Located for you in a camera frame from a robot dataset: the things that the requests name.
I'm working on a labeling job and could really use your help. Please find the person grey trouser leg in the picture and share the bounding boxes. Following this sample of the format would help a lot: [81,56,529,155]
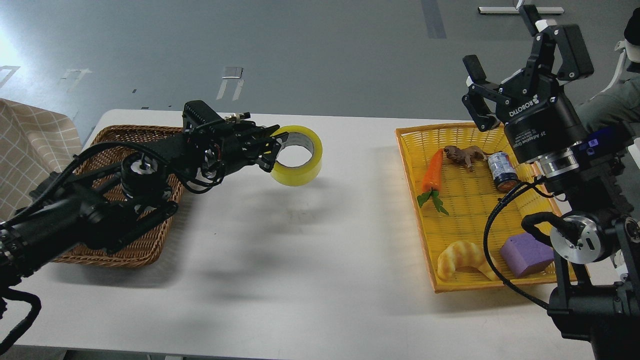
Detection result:
[575,7,640,136]

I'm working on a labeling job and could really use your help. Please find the toy croissant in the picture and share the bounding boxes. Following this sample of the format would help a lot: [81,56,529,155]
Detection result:
[436,240,499,281]

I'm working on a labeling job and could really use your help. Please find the brown wicker basket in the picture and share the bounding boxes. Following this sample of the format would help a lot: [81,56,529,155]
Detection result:
[54,124,182,268]

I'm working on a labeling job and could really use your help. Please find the orange toy carrot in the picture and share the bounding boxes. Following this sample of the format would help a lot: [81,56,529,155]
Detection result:
[416,148,450,216]

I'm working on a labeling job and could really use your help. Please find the small blue can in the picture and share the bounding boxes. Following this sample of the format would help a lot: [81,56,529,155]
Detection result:
[487,152,519,193]

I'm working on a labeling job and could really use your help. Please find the yellow tape roll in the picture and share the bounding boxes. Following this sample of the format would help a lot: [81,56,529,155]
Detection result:
[270,125,323,187]

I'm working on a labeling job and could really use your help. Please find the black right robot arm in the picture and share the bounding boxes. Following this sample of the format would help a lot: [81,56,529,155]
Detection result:
[462,2,640,360]

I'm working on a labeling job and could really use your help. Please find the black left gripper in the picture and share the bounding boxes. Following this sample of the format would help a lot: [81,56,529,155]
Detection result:
[199,122,290,178]

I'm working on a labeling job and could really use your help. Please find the white desk foot bar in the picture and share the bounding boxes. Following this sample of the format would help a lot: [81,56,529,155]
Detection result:
[478,0,565,15]

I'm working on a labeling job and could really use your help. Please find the purple foam block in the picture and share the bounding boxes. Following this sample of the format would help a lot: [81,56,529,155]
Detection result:
[499,232,554,278]

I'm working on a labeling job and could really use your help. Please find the yellow plastic basket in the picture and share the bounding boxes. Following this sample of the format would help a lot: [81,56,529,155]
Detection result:
[395,121,562,293]

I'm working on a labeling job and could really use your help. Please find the brown toy dinosaur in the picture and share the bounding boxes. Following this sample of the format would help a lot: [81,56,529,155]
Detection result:
[443,145,491,173]

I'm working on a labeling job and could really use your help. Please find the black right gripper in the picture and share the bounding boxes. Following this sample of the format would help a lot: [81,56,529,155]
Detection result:
[461,5,595,163]

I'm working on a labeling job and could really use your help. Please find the beige checkered cloth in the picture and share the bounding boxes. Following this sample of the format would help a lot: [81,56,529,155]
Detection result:
[0,98,82,222]

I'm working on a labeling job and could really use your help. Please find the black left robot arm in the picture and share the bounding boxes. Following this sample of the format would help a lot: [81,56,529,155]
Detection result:
[1,100,291,354]

